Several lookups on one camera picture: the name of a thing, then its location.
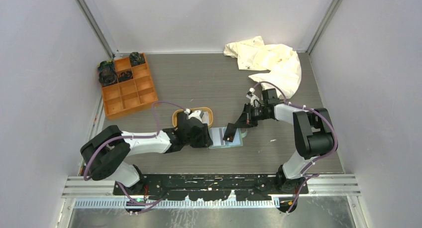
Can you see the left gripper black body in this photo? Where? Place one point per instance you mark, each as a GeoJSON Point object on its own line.
{"type": "Point", "coordinates": [200, 140]}

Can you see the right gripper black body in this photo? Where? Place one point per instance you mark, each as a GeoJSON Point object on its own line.
{"type": "Point", "coordinates": [256, 114]}

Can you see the dark credit card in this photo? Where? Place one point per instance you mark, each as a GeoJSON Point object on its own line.
{"type": "Point", "coordinates": [230, 132]}

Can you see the tan oval card tray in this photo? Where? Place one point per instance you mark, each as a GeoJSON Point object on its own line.
{"type": "Point", "coordinates": [205, 109]}

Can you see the green card holder wallet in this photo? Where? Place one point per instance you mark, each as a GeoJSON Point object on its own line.
{"type": "Point", "coordinates": [238, 139]}

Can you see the white patterned credit card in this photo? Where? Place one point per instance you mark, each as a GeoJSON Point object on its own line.
{"type": "Point", "coordinates": [216, 134]}

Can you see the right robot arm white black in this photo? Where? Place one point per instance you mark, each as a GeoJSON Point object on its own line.
{"type": "Point", "coordinates": [314, 135]}

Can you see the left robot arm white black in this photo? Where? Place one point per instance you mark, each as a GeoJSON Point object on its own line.
{"type": "Point", "coordinates": [105, 154]}

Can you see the stack of credit cards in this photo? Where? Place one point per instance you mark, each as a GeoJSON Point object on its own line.
{"type": "Point", "coordinates": [182, 117]}

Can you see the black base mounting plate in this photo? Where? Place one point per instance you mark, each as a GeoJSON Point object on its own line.
{"type": "Point", "coordinates": [213, 187]}

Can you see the cream crumpled cloth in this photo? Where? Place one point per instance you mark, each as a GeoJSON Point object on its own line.
{"type": "Point", "coordinates": [277, 65]}

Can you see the orange compartment organizer tray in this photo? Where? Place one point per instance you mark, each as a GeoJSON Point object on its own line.
{"type": "Point", "coordinates": [127, 89]}

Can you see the dark bundle top compartment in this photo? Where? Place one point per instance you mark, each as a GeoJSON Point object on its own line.
{"type": "Point", "coordinates": [136, 59]}

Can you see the dark bundle outside tray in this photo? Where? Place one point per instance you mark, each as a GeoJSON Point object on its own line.
{"type": "Point", "coordinates": [106, 65]}

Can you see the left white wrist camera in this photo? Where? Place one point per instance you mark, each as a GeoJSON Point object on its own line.
{"type": "Point", "coordinates": [194, 114]}

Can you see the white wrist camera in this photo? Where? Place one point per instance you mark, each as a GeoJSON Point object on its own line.
{"type": "Point", "coordinates": [194, 114]}
{"type": "Point", "coordinates": [254, 100]}

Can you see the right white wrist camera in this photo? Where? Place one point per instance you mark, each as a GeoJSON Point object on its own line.
{"type": "Point", "coordinates": [254, 100]}

